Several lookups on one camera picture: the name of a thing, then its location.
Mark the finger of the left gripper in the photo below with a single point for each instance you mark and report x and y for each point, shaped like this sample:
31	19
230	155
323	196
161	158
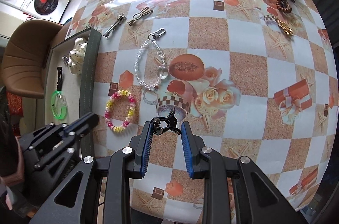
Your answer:
79	121

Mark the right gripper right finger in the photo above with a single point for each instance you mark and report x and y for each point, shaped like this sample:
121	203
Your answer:
234	183

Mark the green plastic bangle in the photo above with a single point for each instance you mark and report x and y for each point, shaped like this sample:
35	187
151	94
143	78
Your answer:
58	105

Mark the black wavy hair clip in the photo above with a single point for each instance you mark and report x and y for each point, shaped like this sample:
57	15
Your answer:
59	78

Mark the silver rhinestone small clip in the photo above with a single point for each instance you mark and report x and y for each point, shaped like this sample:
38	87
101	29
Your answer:
65	59

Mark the white dotted scrunchie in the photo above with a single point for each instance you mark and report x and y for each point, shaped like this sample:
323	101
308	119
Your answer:
76	56

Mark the black small claw clip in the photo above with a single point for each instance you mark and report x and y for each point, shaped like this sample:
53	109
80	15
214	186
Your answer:
161	125

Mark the silver bar hair clip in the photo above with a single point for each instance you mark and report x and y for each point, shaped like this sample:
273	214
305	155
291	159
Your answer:
118	22

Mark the gold bunny hair clip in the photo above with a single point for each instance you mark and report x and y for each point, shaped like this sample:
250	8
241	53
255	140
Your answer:
145	11

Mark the grey shallow tray box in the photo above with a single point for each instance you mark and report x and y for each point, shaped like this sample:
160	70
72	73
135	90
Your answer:
77	89

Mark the brown leather chair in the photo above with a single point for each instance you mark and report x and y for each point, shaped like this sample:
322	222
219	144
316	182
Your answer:
23	67

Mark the lower white washing machine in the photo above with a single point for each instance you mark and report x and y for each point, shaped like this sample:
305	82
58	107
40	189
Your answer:
51	10

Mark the checkered patterned tablecloth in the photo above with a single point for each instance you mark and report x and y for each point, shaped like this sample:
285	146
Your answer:
245	87

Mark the gold leaf hair clip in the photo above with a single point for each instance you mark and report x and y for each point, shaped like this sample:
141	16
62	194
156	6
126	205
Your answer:
284	27

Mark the clear bead chain keyring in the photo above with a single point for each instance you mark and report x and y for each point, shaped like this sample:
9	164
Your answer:
151	62

